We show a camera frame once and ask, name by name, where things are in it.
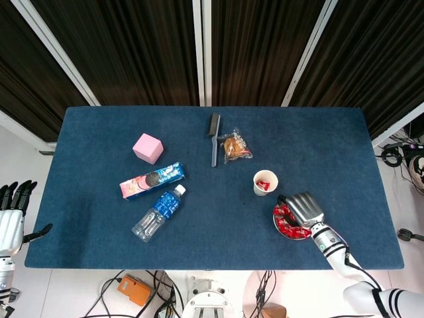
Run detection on black cable bundle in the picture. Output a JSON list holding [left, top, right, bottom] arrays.
[[255, 270, 277, 318]]

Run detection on brown wooden object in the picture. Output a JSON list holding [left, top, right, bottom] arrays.
[[261, 305, 288, 318]]

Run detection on clear bottle blue label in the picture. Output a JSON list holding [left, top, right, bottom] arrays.
[[131, 184, 187, 243]]

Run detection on black coiled cable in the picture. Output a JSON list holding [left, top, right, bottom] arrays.
[[380, 145, 403, 167]]

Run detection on dark brown curtain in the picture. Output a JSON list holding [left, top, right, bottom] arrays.
[[211, 0, 321, 107], [31, 0, 199, 107], [0, 0, 89, 143], [291, 0, 424, 140]]

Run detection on grey brush black bristles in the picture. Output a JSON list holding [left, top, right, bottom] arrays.
[[205, 113, 221, 168]]

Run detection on black caster foot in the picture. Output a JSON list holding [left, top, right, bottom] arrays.
[[397, 227, 424, 242]]

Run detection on pink foam cube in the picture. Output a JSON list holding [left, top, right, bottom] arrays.
[[132, 132, 164, 165]]

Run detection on white frame post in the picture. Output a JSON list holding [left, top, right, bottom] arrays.
[[191, 0, 213, 107], [11, 0, 101, 107], [280, 0, 339, 107], [370, 101, 424, 148]]

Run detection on orange box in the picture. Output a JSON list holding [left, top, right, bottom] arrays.
[[116, 274, 153, 307]]

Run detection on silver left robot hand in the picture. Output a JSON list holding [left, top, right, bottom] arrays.
[[0, 180, 54, 256]]

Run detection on metal bowl of candies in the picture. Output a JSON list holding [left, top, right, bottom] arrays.
[[272, 202, 315, 241]]

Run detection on white silver robot base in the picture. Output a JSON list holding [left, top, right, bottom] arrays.
[[181, 276, 237, 318]]

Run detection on white black round object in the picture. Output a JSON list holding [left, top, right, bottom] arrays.
[[407, 154, 424, 191]]

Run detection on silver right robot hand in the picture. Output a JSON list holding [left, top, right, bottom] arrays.
[[277, 191, 327, 230]]

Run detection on blue table cloth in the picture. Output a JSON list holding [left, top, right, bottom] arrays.
[[24, 105, 405, 272]]

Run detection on blue pink cookie box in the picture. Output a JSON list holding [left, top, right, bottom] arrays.
[[119, 161, 186, 201]]

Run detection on black electronics box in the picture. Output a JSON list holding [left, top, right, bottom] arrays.
[[400, 122, 424, 160]]

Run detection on white paper cup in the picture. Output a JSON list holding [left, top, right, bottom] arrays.
[[252, 169, 280, 197]]

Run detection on pastry in clear wrapper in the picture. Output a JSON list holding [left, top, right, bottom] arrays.
[[217, 127, 254, 166]]

